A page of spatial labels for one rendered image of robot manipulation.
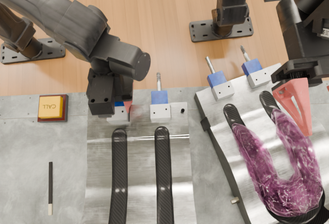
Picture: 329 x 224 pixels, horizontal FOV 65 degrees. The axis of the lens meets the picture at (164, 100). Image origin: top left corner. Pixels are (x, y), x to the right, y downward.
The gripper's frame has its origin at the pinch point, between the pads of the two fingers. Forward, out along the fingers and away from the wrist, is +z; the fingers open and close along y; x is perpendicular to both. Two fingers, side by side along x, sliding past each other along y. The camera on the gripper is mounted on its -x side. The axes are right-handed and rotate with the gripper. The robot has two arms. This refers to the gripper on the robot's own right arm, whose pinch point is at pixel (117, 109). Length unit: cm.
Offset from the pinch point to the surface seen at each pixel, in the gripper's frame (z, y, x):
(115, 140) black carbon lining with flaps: 5.8, -1.0, -5.3
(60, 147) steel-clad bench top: 13.0, -18.4, -1.5
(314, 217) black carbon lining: 17, 46, -23
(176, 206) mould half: 11.7, 13.4, -20.5
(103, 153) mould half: 6.9, -4.0, -8.1
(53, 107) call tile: 4.6, -19.4, 6.5
